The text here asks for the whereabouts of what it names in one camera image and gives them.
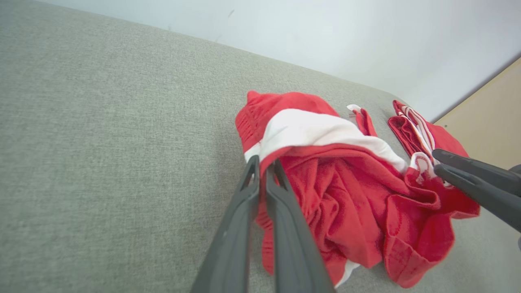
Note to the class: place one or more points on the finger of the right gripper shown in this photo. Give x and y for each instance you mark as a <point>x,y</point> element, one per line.
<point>488,197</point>
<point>476,167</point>

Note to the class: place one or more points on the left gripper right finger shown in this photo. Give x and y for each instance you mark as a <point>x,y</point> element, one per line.
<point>293,252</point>

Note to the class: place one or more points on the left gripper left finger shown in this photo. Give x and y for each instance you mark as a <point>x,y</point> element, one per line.
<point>232,244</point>

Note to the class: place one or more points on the red Bulls 23 jersey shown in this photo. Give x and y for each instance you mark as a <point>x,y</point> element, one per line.
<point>445,140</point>

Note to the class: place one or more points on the red shorts with white band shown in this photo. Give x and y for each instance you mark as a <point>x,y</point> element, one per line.
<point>346,203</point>

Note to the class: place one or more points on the grey fabric sofa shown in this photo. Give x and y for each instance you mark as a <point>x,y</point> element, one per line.
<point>122,142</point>

